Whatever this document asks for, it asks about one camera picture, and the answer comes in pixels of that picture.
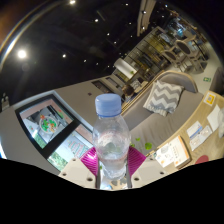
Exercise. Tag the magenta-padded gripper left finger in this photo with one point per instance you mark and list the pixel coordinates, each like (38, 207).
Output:
(77, 172)

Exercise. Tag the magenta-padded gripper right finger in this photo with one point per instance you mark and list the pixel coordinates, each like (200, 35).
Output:
(146, 171)

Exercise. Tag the clear blue-capped water bottle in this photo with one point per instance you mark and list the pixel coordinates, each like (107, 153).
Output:
(111, 143)

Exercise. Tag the white orange menu booklet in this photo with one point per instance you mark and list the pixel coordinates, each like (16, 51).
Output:
(173, 151)

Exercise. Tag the grey curved sofa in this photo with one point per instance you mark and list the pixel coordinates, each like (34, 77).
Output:
(156, 126)

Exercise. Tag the blue white card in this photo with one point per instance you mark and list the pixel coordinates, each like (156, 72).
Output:
(194, 129)

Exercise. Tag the white printed leaflet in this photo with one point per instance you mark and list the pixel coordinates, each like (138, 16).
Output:
(201, 138)

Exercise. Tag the grey white chevron cushion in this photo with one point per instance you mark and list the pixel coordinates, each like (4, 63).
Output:
(163, 98)

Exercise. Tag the person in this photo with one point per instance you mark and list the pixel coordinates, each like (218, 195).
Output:
(127, 91)

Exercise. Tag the white paper napkin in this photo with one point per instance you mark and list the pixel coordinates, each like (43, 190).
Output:
(214, 118)

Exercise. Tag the yellow square card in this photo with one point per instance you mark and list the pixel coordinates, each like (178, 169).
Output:
(210, 99)

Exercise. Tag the white round pillar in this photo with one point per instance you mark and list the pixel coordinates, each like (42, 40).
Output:
(126, 68)

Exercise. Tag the group of round-backed chairs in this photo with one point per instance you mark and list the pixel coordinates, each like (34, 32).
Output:
(183, 46)

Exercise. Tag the group of ceiling spotlights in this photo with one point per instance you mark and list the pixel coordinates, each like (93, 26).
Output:
(22, 53)

